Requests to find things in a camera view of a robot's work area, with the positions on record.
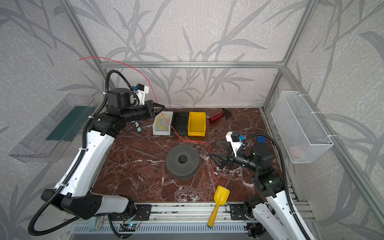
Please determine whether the yellow plastic bin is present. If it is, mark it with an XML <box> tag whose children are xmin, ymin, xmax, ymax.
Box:
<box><xmin>188</xmin><ymin>112</ymin><xmax>207</xmax><ymax>137</ymax></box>

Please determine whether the white plastic bin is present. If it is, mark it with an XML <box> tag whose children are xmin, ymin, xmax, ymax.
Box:
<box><xmin>153</xmin><ymin>111</ymin><xmax>174</xmax><ymax>136</ymax></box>

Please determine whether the clear plastic wall tray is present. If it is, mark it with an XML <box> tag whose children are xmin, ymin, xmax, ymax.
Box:
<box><xmin>9</xmin><ymin>94</ymin><xmax>98</xmax><ymax>163</ymax></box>

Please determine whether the red cable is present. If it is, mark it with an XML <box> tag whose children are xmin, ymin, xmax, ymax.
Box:
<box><xmin>78</xmin><ymin>56</ymin><xmax>221</xmax><ymax>184</ymax></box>

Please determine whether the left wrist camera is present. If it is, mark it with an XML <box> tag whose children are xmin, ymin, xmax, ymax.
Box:
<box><xmin>132</xmin><ymin>84</ymin><xmax>149</xmax><ymax>105</ymax></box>

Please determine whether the yellow cable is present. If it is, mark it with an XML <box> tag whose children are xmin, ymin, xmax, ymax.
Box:
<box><xmin>157</xmin><ymin>113</ymin><xmax>171</xmax><ymax>132</ymax></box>

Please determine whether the pink object in basket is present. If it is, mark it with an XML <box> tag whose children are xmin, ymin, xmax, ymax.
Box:
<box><xmin>289</xmin><ymin>145</ymin><xmax>304</xmax><ymax>160</ymax></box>

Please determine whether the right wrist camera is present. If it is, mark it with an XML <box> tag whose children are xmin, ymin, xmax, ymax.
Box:
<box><xmin>226</xmin><ymin>132</ymin><xmax>245</xmax><ymax>157</ymax></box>

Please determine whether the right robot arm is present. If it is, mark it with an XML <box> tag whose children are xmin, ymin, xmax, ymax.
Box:
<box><xmin>209</xmin><ymin>132</ymin><xmax>315</xmax><ymax>240</ymax></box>

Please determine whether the teal toy shovel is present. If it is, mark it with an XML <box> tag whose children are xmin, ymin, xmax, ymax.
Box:
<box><xmin>135</xmin><ymin>122</ymin><xmax>142</xmax><ymax>133</ymax></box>

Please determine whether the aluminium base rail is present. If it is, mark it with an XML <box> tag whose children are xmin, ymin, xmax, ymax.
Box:
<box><xmin>53</xmin><ymin>201</ymin><xmax>316</xmax><ymax>235</ymax></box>

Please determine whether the grey cable spool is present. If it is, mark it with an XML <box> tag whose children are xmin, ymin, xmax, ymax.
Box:
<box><xmin>166</xmin><ymin>145</ymin><xmax>200</xmax><ymax>180</ymax></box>

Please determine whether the red black spray bottle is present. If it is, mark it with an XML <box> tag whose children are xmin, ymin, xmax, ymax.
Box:
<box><xmin>208</xmin><ymin>108</ymin><xmax>232</xmax><ymax>124</ymax></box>

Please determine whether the yellow toy shovel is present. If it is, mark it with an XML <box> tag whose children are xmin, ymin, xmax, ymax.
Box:
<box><xmin>207</xmin><ymin>186</ymin><xmax>230</xmax><ymax>229</ymax></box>

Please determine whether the white wire basket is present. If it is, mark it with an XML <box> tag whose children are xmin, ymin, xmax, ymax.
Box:
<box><xmin>272</xmin><ymin>91</ymin><xmax>334</xmax><ymax>164</ymax></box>

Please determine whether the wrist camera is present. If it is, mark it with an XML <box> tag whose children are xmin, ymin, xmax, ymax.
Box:
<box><xmin>132</xmin><ymin>84</ymin><xmax>149</xmax><ymax>105</ymax></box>
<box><xmin>226</xmin><ymin>132</ymin><xmax>245</xmax><ymax>157</ymax></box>

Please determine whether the black plastic bin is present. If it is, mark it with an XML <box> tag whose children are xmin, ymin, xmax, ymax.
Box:
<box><xmin>171</xmin><ymin>112</ymin><xmax>189</xmax><ymax>136</ymax></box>

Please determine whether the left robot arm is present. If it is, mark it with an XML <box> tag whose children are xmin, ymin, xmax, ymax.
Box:
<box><xmin>28</xmin><ymin>70</ymin><xmax>165</xmax><ymax>236</ymax></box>

